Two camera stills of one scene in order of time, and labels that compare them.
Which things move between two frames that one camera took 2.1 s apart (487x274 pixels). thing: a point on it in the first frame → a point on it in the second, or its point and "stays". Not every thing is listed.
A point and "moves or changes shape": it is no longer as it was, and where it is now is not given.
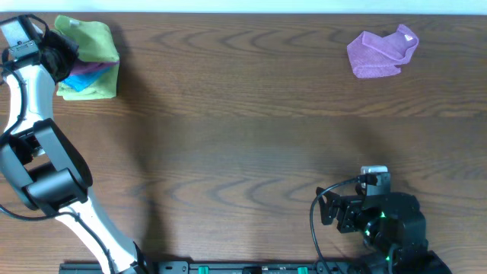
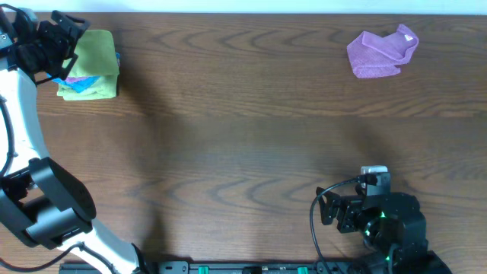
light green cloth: [93, 39] moves or changes shape
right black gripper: [349, 205] stays
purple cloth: [82, 67] → [75, 79]
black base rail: [226, 267] stays
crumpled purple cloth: [372, 55] stays
